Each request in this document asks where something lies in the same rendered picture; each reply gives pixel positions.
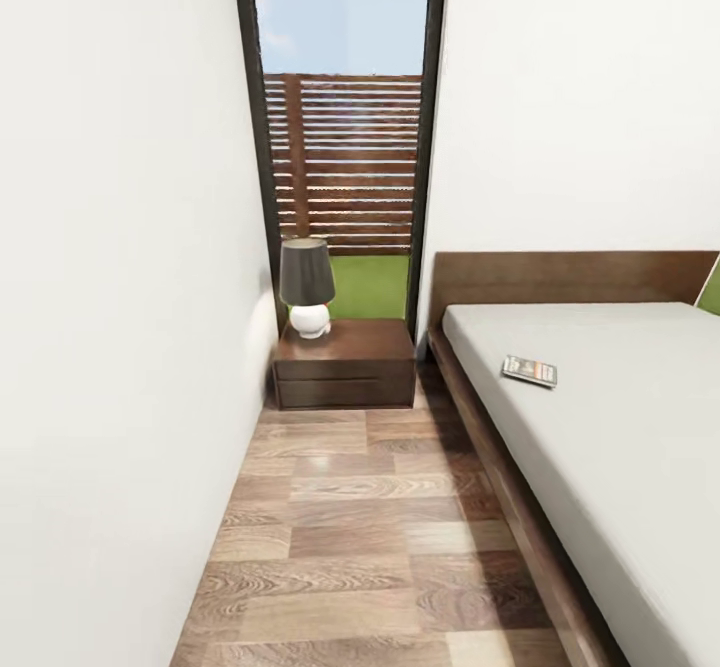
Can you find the nightstand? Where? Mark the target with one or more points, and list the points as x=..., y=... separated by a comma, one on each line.
x=358, y=364

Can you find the hardback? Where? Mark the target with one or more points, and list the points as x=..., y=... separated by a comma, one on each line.
x=531, y=370

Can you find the table lamp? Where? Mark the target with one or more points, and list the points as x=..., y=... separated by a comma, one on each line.
x=307, y=284

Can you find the bed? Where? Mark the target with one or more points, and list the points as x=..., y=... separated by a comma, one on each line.
x=610, y=482

